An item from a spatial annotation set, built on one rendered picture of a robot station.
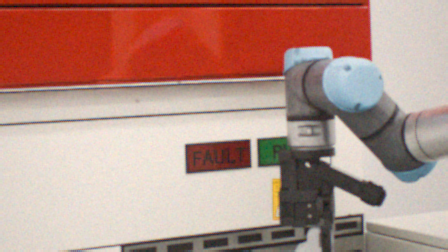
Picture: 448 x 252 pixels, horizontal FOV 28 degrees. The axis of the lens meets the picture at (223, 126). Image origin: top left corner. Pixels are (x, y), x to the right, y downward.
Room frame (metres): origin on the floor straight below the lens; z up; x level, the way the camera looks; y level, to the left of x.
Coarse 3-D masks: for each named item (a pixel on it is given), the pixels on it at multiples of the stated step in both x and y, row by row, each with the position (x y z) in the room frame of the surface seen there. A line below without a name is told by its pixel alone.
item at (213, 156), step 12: (216, 144) 1.46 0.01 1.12; (228, 144) 1.47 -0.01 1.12; (240, 144) 1.48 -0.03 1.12; (192, 156) 1.44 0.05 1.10; (204, 156) 1.45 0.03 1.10; (216, 156) 1.46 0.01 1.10; (228, 156) 1.47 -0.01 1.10; (240, 156) 1.48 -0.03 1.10; (192, 168) 1.44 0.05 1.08; (204, 168) 1.45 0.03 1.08; (216, 168) 1.46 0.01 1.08
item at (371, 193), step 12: (324, 168) 1.36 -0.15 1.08; (336, 168) 1.37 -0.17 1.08; (324, 180) 1.36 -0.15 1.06; (336, 180) 1.36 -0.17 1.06; (348, 180) 1.35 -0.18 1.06; (360, 180) 1.36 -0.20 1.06; (348, 192) 1.35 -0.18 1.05; (360, 192) 1.35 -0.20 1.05; (372, 192) 1.35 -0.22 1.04; (384, 192) 1.35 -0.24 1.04; (372, 204) 1.35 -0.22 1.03
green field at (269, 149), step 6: (264, 144) 1.50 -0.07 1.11; (270, 144) 1.50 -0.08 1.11; (276, 144) 1.50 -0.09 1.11; (282, 144) 1.51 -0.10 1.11; (264, 150) 1.50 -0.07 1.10; (270, 150) 1.50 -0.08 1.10; (276, 150) 1.50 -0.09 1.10; (264, 156) 1.49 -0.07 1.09; (270, 156) 1.50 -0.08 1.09; (276, 156) 1.50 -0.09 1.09; (264, 162) 1.49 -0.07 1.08; (270, 162) 1.50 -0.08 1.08; (276, 162) 1.50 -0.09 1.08
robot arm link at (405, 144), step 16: (400, 112) 1.30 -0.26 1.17; (416, 112) 1.28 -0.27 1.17; (432, 112) 1.24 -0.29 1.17; (384, 128) 1.28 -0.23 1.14; (400, 128) 1.28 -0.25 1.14; (416, 128) 1.25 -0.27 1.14; (432, 128) 1.22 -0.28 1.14; (368, 144) 1.30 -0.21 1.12; (384, 144) 1.29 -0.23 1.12; (400, 144) 1.27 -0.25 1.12; (416, 144) 1.25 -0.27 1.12; (432, 144) 1.23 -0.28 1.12; (384, 160) 1.31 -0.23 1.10; (400, 160) 1.29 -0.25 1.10; (416, 160) 1.27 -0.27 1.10; (432, 160) 1.26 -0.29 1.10; (400, 176) 1.32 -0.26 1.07; (416, 176) 1.31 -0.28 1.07
